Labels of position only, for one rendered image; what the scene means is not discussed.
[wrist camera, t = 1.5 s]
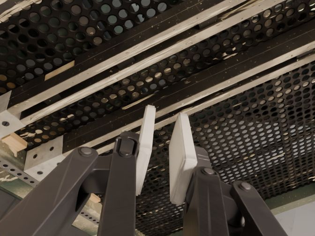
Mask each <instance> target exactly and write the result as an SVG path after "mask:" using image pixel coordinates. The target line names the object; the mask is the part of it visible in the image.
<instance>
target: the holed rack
mask: <svg viewBox="0 0 315 236"><path fill-rule="evenodd" d="M0 167H1V168H3V169H4V170H6V171H7V172H9V173H11V174H12V175H14V176H16V177H17V178H19V179H21V180H22V181H24V182H26V183H27V184H29V185H31V186H32V187H34V188H35V187H36V186H37V185H38V184H39V183H40V181H38V180H36V179H35V178H33V177H31V176H30V175H28V174H27V173H25V172H24V171H23V170H22V169H20V168H19V167H17V166H15V165H14V164H12V163H11V162H9V161H8V160H6V159H5V158H3V157H2V156H0ZM79 215H81V216H82V217H84V218H86V219H87V220H89V221H91V222H92V223H94V224H96V225H99V220H100V219H99V218H97V217H96V216H94V215H93V214H91V213H89V212H88V211H86V210H85V209H82V210H81V212H80V213H79Z"/></svg>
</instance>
